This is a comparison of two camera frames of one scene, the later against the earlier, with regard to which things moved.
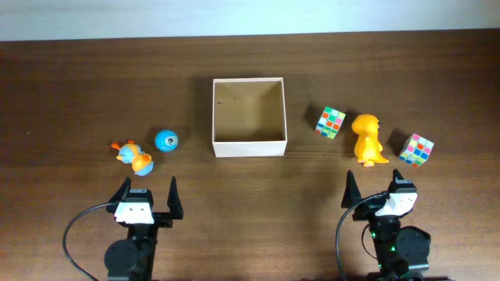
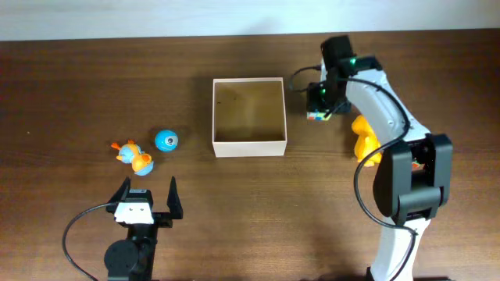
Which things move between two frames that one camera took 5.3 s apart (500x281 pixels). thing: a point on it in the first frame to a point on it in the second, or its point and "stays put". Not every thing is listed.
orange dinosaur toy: [367, 146] stays put
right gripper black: [362, 211] to [316, 103]
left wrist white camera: [134, 213] stays put
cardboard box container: [248, 117] stays put
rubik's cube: [330, 122] to [317, 115]
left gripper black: [166, 219] stays put
